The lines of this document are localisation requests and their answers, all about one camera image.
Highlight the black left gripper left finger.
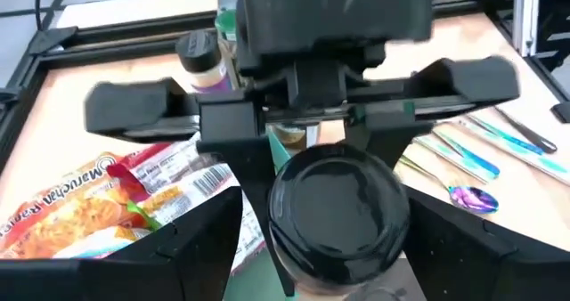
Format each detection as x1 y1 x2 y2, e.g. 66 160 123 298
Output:
106 185 244 301

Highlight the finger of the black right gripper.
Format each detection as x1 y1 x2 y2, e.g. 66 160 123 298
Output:
349 102 436 168
198 101 296 297

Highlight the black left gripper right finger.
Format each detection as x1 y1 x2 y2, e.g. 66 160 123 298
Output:
403 184 518 301

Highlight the gold-lid spice jar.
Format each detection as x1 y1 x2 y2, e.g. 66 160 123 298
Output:
269 123 322 153

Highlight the red roast beef ramen packet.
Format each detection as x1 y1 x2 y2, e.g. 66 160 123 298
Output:
105 131 244 213

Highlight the pink and green ramen packet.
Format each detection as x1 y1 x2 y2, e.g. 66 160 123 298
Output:
53 175 268 275

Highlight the black-lid dark glass jar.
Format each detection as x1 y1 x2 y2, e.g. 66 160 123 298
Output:
265 142 411 301

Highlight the black-lid purple-label spice jar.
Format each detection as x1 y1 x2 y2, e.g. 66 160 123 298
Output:
175 28 235 95

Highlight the green-label glass jar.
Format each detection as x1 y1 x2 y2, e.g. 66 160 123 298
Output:
215 7 240 44

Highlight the black metal spoon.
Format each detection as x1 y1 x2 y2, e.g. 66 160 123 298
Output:
493 106 558 155

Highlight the orange ramen packet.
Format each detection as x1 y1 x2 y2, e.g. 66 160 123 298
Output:
0 151 157 260

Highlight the teal translucent plastic bin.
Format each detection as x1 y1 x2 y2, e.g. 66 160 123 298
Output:
221 129 297 301

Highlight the small purple spoon gold handle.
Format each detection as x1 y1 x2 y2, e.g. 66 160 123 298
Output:
399 154 501 216

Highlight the silver aluminium post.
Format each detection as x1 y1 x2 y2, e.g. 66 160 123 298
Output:
511 0 541 58

